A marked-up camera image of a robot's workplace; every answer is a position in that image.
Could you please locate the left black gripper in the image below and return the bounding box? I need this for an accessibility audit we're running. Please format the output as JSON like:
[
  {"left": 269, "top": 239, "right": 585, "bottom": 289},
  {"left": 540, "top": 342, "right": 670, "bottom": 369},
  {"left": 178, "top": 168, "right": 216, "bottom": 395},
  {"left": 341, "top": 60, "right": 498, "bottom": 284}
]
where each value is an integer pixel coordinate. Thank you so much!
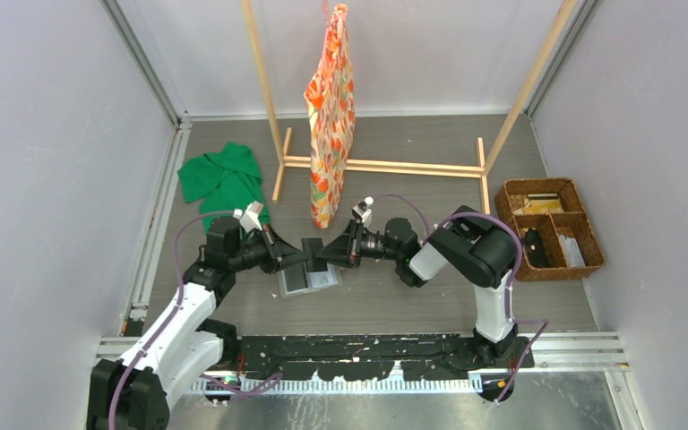
[{"left": 229, "top": 224, "right": 308, "bottom": 275}]

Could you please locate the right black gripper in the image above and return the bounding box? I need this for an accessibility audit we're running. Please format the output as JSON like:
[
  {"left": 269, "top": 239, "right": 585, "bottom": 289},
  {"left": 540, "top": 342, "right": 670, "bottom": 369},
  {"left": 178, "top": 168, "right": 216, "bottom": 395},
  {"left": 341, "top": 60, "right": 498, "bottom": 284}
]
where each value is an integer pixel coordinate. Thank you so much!
[{"left": 316, "top": 219, "right": 403, "bottom": 269}]

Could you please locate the grey card holder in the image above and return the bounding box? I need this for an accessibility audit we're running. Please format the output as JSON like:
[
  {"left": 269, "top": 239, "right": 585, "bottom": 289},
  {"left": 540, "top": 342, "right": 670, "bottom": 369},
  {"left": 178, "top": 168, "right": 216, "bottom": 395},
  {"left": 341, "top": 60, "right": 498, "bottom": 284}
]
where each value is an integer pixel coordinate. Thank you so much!
[{"left": 279, "top": 263, "right": 342, "bottom": 298}]

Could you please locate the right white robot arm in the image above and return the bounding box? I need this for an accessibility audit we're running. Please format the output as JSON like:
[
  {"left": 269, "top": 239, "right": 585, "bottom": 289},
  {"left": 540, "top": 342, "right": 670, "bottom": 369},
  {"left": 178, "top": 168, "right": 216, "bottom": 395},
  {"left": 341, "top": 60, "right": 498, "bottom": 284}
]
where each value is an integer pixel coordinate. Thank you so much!
[{"left": 314, "top": 202, "right": 522, "bottom": 368}]

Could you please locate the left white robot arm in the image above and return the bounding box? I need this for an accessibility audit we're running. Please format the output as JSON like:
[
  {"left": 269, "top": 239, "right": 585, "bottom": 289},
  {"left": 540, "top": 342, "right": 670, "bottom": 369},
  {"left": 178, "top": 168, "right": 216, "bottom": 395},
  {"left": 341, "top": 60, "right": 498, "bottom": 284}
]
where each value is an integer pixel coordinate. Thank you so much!
[{"left": 85, "top": 210, "right": 309, "bottom": 429}]

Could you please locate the gold card in basket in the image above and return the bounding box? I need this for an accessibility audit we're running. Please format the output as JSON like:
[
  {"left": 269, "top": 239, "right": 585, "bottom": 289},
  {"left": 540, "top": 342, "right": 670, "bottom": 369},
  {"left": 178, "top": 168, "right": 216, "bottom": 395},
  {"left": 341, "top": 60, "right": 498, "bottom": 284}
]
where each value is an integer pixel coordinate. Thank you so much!
[{"left": 512, "top": 193, "right": 564, "bottom": 215}]

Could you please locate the wooden hanging rack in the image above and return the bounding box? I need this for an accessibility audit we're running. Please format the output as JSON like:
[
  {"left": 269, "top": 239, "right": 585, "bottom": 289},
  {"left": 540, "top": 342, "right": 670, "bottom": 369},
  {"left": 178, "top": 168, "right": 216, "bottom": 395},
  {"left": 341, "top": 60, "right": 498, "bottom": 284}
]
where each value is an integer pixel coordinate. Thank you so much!
[{"left": 241, "top": 0, "right": 578, "bottom": 214}]

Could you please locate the green cloth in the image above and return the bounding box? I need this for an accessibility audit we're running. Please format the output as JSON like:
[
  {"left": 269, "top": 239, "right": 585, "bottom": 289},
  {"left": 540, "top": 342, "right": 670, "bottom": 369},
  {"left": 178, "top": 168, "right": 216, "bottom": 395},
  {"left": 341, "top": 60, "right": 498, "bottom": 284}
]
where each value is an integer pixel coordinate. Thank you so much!
[{"left": 177, "top": 142, "right": 266, "bottom": 214}]

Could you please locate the orange patterned hanging cloth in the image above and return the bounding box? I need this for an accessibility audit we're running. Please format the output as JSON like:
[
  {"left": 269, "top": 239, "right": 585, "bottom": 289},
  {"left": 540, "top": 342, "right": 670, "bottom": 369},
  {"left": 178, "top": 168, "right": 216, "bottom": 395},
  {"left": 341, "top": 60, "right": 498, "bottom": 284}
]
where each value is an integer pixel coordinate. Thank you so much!
[{"left": 304, "top": 4, "right": 356, "bottom": 228}]

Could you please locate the black object in basket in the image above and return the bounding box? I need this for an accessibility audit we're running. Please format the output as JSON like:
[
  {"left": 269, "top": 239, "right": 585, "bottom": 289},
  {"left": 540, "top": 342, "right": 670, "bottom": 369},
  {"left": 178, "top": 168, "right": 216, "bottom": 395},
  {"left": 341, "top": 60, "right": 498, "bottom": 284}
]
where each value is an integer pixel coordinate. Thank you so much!
[{"left": 523, "top": 228, "right": 550, "bottom": 268}]

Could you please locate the brown wicker basket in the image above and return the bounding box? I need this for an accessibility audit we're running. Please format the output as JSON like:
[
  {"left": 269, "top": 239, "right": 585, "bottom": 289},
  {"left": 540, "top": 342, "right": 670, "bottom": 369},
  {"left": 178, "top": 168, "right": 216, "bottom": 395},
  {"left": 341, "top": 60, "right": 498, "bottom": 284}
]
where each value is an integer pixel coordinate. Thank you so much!
[{"left": 494, "top": 177, "right": 606, "bottom": 281}]

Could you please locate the white paper in basket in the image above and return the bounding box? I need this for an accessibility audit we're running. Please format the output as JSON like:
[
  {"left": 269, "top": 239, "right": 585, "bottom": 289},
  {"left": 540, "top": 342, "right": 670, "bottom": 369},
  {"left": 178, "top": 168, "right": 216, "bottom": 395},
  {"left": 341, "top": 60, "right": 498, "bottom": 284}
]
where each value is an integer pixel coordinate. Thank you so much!
[{"left": 558, "top": 235, "right": 586, "bottom": 267}]

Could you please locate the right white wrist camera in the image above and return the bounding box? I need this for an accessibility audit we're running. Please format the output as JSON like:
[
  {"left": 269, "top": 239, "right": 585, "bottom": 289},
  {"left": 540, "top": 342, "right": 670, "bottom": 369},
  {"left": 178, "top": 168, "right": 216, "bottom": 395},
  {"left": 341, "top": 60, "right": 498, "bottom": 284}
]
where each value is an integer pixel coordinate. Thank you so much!
[{"left": 352, "top": 196, "right": 374, "bottom": 228}]

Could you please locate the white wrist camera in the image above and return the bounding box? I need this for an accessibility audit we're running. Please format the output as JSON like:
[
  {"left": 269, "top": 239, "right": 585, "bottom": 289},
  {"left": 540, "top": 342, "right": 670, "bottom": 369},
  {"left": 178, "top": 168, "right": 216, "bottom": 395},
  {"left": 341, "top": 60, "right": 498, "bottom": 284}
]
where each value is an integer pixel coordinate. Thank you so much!
[
  {"left": 232, "top": 201, "right": 264, "bottom": 234},
  {"left": 352, "top": 196, "right": 374, "bottom": 228}
]

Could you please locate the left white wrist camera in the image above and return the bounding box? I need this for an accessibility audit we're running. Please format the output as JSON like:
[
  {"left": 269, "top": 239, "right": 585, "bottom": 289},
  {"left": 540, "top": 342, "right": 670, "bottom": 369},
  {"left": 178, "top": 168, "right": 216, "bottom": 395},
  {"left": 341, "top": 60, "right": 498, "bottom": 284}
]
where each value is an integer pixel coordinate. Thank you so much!
[{"left": 232, "top": 201, "right": 264, "bottom": 234}]

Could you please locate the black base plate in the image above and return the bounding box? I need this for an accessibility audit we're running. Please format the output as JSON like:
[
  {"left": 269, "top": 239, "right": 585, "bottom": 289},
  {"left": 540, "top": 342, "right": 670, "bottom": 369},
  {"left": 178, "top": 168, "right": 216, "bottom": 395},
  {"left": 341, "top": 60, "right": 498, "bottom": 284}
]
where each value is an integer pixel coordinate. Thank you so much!
[{"left": 218, "top": 333, "right": 529, "bottom": 382}]

